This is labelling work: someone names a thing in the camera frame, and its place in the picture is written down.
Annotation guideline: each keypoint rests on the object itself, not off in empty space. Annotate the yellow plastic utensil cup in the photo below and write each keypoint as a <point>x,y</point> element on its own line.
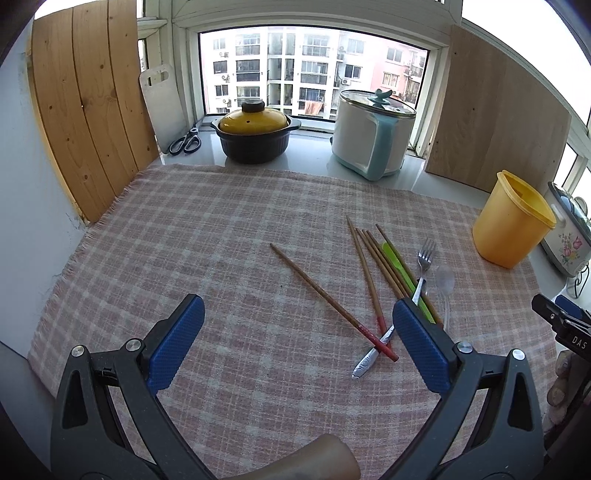
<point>514,220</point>

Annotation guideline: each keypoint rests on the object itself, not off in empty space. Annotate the pink plaid tablecloth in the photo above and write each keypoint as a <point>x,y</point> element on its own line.
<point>272,367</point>

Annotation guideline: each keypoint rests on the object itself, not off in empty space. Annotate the black pot yellow lid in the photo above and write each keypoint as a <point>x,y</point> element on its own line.
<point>254,134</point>

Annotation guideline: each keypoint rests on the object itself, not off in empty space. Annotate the white teal electric pot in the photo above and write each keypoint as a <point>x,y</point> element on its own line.
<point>372,132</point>

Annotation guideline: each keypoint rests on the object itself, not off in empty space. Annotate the pine plank board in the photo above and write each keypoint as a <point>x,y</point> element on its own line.
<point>85,70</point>

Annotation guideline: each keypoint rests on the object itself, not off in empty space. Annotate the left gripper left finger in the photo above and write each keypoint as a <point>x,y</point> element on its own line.
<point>87,438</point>

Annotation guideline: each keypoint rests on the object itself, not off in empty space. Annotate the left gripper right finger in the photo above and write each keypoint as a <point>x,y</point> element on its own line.
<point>487,422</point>

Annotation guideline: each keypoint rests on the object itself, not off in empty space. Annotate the white plastic cutting board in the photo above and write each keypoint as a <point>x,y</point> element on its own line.
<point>162,101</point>

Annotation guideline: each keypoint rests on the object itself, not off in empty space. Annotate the black handled scissors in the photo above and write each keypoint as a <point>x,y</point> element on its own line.
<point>187,144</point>

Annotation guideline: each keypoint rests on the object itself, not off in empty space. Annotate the floral white rice cooker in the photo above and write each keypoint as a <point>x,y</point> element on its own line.
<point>568,243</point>

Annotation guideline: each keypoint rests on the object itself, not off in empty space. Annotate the red wooden chopstick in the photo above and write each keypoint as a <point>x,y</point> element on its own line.
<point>369,279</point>
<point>380,346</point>

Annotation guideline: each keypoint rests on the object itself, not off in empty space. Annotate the light oak laminate board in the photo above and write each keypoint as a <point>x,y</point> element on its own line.
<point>495,116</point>

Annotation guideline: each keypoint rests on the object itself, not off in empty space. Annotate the right gloved hand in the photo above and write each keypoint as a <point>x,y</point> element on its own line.
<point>558,396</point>

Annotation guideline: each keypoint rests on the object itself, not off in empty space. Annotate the green plastic knife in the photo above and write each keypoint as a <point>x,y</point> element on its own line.
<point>408,280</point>

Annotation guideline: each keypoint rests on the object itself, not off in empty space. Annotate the left hand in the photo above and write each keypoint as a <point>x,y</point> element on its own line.
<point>327,457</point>

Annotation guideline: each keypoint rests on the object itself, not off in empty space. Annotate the clear plastic spoon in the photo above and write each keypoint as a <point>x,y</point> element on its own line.
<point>440,283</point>

